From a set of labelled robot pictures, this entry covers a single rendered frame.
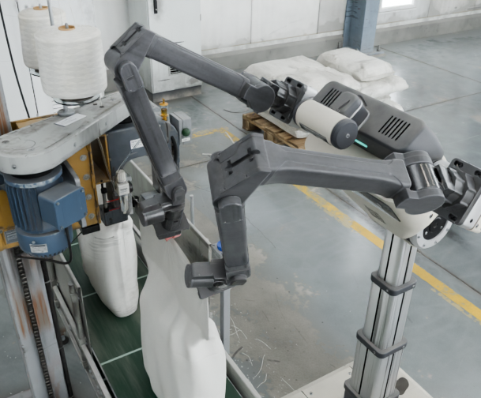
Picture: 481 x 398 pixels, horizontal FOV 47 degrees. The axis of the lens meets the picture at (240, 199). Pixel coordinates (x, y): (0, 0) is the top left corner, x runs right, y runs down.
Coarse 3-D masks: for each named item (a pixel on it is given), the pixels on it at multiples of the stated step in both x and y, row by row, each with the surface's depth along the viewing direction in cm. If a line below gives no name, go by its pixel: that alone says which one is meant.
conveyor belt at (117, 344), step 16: (64, 256) 272; (80, 256) 273; (80, 272) 261; (144, 272) 262; (96, 304) 243; (96, 320) 234; (112, 320) 234; (128, 320) 234; (96, 336) 226; (112, 336) 226; (128, 336) 226; (96, 352) 218; (112, 352) 218; (128, 352) 219; (112, 368) 212; (128, 368) 212; (144, 368) 212; (112, 384) 205; (128, 384) 205; (144, 384) 205
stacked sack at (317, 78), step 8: (296, 72) 452; (304, 72) 453; (312, 72) 454; (320, 72) 454; (328, 72) 457; (336, 72) 459; (280, 80) 442; (304, 80) 436; (312, 80) 436; (320, 80) 438; (328, 80) 440; (336, 80) 439; (344, 80) 442; (352, 80) 447; (320, 88) 428
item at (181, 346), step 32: (160, 256) 181; (160, 288) 180; (192, 288) 156; (160, 320) 173; (192, 320) 163; (160, 352) 177; (192, 352) 163; (224, 352) 171; (160, 384) 186; (192, 384) 169; (224, 384) 178
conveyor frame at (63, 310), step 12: (144, 264) 269; (60, 300) 239; (60, 312) 252; (72, 324) 226; (72, 336) 239; (84, 348) 215; (228, 360) 211; (96, 372) 205; (228, 372) 213; (240, 372) 206; (96, 384) 213; (240, 384) 205; (108, 396) 195; (252, 396) 198
